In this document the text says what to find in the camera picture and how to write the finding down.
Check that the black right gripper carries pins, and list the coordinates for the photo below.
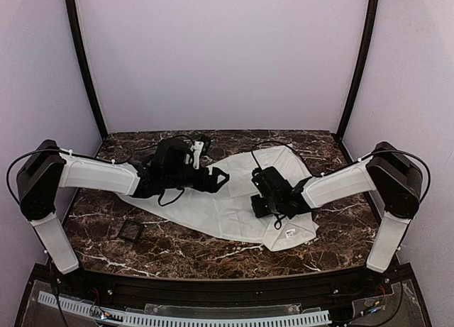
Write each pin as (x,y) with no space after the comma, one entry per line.
(259,206)

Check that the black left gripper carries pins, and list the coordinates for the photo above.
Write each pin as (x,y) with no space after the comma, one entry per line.
(208,179)

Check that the white button shirt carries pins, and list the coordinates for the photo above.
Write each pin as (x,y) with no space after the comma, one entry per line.
(228,213)

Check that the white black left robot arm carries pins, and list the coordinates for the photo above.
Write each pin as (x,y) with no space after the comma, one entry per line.
(49,170)

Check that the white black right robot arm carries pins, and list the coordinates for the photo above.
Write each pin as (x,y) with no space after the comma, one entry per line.
(400,180)

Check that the black square box near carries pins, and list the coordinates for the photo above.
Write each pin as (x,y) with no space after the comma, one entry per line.
(131,231)

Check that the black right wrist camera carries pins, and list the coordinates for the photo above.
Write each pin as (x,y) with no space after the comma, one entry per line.
(270,183)

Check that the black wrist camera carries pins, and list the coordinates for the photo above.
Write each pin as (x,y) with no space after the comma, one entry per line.
(173,154)
(270,183)

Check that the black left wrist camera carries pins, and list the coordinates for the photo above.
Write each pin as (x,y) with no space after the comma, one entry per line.
(173,154)

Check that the black front table rail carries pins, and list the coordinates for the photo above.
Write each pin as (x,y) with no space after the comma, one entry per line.
(326,288)

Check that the white slotted cable duct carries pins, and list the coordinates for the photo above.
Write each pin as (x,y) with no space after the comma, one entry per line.
(165,315)

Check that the black right frame post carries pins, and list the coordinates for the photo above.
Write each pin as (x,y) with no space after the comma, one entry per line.
(365,42)

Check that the black frame post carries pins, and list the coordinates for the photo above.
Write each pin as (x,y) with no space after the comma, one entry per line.
(365,42)
(78,43)

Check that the black left frame post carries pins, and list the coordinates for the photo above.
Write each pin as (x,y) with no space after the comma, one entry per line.
(78,43)

